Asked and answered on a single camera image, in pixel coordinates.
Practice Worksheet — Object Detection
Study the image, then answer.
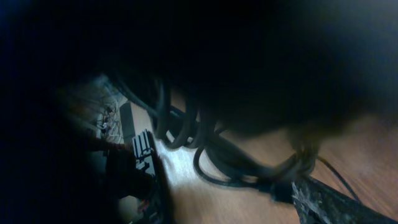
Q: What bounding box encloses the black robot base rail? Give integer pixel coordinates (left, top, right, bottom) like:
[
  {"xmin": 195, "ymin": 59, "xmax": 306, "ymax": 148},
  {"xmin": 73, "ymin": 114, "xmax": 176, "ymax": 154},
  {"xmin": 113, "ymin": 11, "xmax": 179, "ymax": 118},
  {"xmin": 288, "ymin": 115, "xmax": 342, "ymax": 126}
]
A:
[{"xmin": 118, "ymin": 102, "xmax": 173, "ymax": 224}]

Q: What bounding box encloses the black cable bundle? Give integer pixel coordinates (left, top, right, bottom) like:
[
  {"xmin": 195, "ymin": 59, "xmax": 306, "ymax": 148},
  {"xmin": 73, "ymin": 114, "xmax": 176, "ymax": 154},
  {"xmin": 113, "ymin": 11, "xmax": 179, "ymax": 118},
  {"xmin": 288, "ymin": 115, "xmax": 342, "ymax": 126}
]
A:
[{"xmin": 111, "ymin": 71, "xmax": 361, "ymax": 205}]

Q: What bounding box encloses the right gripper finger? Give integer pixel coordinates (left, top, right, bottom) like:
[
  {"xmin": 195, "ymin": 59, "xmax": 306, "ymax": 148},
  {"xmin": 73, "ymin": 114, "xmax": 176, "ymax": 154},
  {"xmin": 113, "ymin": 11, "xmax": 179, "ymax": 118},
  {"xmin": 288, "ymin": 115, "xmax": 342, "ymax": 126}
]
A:
[{"xmin": 292, "ymin": 177, "xmax": 397, "ymax": 224}]

